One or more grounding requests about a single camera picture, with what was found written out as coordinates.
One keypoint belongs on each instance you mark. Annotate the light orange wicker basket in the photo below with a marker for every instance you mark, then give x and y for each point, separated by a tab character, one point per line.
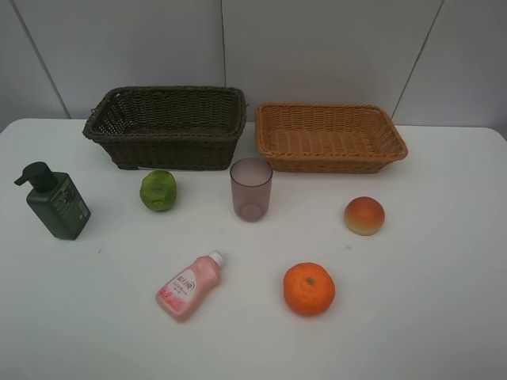
327	138

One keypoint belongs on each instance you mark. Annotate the red yellow toy peach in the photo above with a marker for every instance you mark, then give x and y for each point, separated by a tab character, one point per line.
364	216

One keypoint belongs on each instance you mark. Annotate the orange toy tangerine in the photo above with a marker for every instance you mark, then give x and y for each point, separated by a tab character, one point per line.
308	289

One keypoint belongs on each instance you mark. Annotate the pink detergent bottle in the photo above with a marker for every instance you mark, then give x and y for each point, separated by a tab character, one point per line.
184	293

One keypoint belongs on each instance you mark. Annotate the translucent purple plastic cup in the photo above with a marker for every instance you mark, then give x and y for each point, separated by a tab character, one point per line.
251	183

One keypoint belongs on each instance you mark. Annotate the green toy fruit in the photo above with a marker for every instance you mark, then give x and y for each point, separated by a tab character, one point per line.
158	190

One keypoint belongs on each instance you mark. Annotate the dark green pump bottle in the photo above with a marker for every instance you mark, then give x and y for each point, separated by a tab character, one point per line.
55	200

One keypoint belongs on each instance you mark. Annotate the dark brown wicker basket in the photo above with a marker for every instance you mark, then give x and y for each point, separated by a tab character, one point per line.
194	128

